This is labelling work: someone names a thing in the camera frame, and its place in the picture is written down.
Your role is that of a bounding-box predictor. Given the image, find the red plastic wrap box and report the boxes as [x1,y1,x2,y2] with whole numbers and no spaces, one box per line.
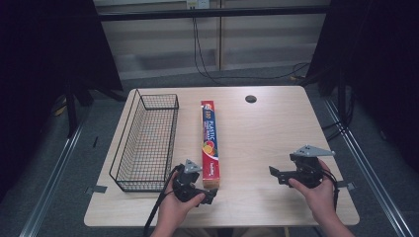
[201,100,221,190]

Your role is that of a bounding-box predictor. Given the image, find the metal floor rail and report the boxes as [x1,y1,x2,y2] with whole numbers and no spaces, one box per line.
[323,98,417,237]
[19,119,87,237]

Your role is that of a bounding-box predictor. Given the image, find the dark curtain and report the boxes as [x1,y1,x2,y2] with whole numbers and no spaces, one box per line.
[0,0,125,201]
[306,0,419,174]

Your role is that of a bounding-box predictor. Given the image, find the short black wall cable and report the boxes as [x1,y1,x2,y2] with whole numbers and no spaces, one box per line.
[193,17,229,88]

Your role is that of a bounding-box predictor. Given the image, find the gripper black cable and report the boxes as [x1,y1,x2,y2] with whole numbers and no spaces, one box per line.
[319,169,340,212]
[142,164,183,237]

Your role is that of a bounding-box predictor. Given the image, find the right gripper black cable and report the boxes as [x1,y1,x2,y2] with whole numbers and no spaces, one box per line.
[319,169,340,212]

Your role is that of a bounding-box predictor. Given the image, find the black stand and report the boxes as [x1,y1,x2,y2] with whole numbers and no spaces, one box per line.
[63,80,97,138]

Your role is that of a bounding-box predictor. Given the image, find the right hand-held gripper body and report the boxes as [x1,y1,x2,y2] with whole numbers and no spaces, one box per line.
[286,144,337,190]

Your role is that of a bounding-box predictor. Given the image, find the white wall power outlet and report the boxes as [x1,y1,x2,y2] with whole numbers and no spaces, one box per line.
[186,0,211,10]

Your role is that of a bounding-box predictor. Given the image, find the person's left hand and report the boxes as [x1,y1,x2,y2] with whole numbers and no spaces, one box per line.
[156,179,207,231]

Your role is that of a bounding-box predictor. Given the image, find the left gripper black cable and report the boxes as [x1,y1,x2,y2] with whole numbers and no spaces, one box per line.
[142,164,183,237]

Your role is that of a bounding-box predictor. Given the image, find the grey tape piece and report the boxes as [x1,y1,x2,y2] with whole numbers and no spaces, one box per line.
[84,185,109,196]
[336,180,358,192]

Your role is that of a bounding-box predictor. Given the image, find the black wire basket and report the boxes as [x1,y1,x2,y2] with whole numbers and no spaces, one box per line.
[109,88,180,193]

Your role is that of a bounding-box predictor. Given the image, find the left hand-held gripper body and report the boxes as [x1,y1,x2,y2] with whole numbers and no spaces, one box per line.
[172,159,208,203]

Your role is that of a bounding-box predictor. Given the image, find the black horizontal bar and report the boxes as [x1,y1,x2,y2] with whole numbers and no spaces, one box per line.
[97,5,331,23]

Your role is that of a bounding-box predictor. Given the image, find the long black wall cable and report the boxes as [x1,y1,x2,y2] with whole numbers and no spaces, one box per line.
[192,17,311,82]

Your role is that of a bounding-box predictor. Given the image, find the black floor cables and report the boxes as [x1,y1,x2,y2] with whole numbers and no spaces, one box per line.
[320,91,356,142]

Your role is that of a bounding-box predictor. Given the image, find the person's right hand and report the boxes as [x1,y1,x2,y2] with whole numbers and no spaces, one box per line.
[288,159,339,225]

